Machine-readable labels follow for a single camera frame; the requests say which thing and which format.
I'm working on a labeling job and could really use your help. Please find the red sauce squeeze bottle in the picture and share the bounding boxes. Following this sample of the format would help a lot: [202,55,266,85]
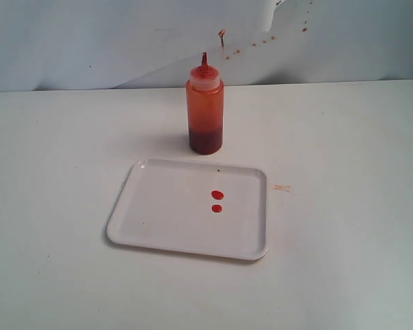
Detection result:
[185,52,224,155]

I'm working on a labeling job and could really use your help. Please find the white rectangular plastic tray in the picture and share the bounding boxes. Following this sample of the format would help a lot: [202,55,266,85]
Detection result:
[106,159,268,261]

